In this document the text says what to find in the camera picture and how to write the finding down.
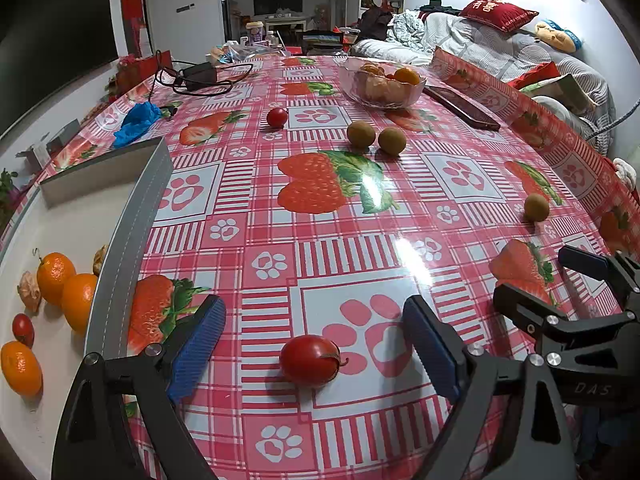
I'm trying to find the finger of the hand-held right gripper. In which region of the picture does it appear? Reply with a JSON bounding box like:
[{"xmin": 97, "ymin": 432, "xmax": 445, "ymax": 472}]
[
  {"xmin": 557, "ymin": 245, "xmax": 640, "ymax": 311},
  {"xmin": 493, "ymin": 282, "xmax": 571, "ymax": 342}
]

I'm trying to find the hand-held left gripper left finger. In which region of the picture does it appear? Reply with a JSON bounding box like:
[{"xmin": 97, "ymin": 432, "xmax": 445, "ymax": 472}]
[{"xmin": 51, "ymin": 294, "xmax": 227, "ymax": 480}]

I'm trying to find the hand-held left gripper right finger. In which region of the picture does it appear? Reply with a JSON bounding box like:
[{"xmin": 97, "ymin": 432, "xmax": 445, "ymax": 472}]
[{"xmin": 401, "ymin": 295, "xmax": 578, "ymax": 480}]

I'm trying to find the large cherry tomato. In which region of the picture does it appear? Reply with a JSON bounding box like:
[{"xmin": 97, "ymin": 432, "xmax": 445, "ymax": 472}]
[{"xmin": 279, "ymin": 334, "xmax": 351, "ymax": 388}]

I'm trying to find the white cardboard tray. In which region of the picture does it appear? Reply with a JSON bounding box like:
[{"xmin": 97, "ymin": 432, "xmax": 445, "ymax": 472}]
[{"xmin": 0, "ymin": 136, "xmax": 175, "ymax": 480}]

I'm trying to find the brown kiwi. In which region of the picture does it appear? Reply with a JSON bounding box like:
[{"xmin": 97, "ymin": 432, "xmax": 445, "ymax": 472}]
[
  {"xmin": 346, "ymin": 121, "xmax": 377, "ymax": 149},
  {"xmin": 523, "ymin": 193, "xmax": 551, "ymax": 223},
  {"xmin": 377, "ymin": 126, "xmax": 407, "ymax": 156}
]

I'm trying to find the dark blue garment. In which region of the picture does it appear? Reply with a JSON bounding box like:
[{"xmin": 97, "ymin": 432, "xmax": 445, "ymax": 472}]
[{"xmin": 575, "ymin": 402, "xmax": 640, "ymax": 480}]

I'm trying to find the strawberry printed tablecloth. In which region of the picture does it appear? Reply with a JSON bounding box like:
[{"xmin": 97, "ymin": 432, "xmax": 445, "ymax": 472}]
[{"xmin": 0, "ymin": 54, "xmax": 640, "ymax": 480}]

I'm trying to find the red cushion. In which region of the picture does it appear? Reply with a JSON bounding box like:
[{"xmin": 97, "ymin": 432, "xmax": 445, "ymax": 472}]
[{"xmin": 507, "ymin": 61, "xmax": 561, "ymax": 93}]

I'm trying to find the black smartphone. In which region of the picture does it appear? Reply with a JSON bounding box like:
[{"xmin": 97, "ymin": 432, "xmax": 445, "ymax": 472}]
[{"xmin": 425, "ymin": 85, "xmax": 502, "ymax": 132}]

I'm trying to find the cartoon face pillow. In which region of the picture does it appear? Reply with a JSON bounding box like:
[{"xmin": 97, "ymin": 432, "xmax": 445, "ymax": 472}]
[{"xmin": 532, "ymin": 19, "xmax": 583, "ymax": 53}]

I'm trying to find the crumpled blue glove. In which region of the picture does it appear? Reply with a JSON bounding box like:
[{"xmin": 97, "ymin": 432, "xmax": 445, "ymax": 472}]
[{"xmin": 112, "ymin": 102, "xmax": 163, "ymax": 148}]

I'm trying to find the grey covered sofa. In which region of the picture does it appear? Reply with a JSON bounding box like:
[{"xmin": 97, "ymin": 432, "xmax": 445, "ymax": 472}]
[{"xmin": 350, "ymin": 10, "xmax": 613, "ymax": 156}]

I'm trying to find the green potted plant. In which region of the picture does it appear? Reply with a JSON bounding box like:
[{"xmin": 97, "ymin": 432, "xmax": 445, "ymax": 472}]
[{"xmin": 0, "ymin": 167, "xmax": 21, "ymax": 221}]

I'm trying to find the small grey box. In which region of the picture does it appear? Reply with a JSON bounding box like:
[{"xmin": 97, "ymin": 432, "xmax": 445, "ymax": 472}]
[{"xmin": 47, "ymin": 119, "xmax": 83, "ymax": 153}]

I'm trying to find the small white box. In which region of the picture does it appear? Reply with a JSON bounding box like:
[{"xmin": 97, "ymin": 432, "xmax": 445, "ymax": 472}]
[{"xmin": 15, "ymin": 142, "xmax": 51, "ymax": 168}]

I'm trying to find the peeled mandarin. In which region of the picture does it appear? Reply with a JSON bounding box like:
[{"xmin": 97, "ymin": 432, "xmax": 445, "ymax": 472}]
[{"xmin": 362, "ymin": 76, "xmax": 408, "ymax": 103}]

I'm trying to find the red square pillow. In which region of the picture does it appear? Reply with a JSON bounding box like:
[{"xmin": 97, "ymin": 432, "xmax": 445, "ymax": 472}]
[{"xmin": 458, "ymin": 0, "xmax": 540, "ymax": 34}]

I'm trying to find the clear glass bowl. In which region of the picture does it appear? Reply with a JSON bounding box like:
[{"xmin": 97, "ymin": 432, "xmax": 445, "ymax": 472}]
[{"xmin": 339, "ymin": 56, "xmax": 427, "ymax": 110}]

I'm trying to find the stack of red gift boxes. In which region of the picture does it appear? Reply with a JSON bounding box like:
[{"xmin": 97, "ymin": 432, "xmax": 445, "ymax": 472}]
[{"xmin": 107, "ymin": 55, "xmax": 173, "ymax": 96}]

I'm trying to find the grey white blanket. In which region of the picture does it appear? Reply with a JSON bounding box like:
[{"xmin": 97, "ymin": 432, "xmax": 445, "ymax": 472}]
[{"xmin": 386, "ymin": 10, "xmax": 428, "ymax": 51}]

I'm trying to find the clear plastic bag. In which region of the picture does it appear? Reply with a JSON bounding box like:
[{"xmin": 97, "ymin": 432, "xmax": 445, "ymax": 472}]
[{"xmin": 210, "ymin": 42, "xmax": 251, "ymax": 63}]

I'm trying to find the dark clothing pile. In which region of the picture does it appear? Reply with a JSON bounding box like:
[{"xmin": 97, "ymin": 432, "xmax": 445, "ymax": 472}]
[{"xmin": 357, "ymin": 7, "xmax": 396, "ymax": 41}]

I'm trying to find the black framed screen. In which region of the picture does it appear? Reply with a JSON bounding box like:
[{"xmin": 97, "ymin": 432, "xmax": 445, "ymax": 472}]
[{"xmin": 302, "ymin": 30, "xmax": 347, "ymax": 56}]

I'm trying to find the black television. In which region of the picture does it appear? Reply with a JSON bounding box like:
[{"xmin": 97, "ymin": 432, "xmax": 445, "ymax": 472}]
[{"xmin": 0, "ymin": 0, "xmax": 120, "ymax": 133}]

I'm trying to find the white dining table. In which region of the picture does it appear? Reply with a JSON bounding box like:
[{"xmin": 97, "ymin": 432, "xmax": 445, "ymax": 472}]
[{"xmin": 264, "ymin": 17, "xmax": 308, "ymax": 36}]

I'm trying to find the red door banner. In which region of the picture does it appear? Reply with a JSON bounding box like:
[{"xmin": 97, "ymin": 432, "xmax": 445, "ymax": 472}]
[{"xmin": 120, "ymin": 0, "xmax": 151, "ymax": 56}]

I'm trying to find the grey cable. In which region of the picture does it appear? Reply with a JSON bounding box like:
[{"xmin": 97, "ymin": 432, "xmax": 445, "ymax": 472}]
[{"xmin": 582, "ymin": 102, "xmax": 640, "ymax": 143}]

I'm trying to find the black power adapter with cables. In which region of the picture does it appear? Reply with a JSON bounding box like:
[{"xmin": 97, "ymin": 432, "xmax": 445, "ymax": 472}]
[{"xmin": 154, "ymin": 50, "xmax": 256, "ymax": 97}]

